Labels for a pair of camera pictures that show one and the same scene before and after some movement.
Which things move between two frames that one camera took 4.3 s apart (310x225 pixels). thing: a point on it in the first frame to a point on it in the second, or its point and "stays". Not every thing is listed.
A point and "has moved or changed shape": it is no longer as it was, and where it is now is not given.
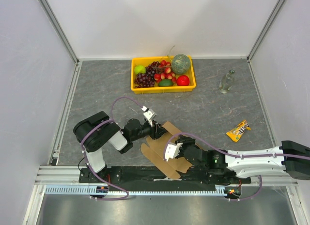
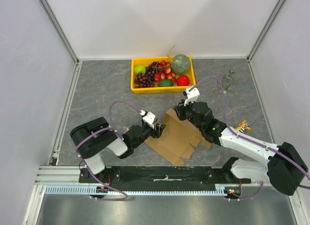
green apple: (139, 69) stays
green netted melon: (180, 64) stays
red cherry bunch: (163, 72) stays
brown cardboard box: (155, 152) has moved or changed shape
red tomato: (183, 80) stays
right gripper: (182, 145) to (181, 110)
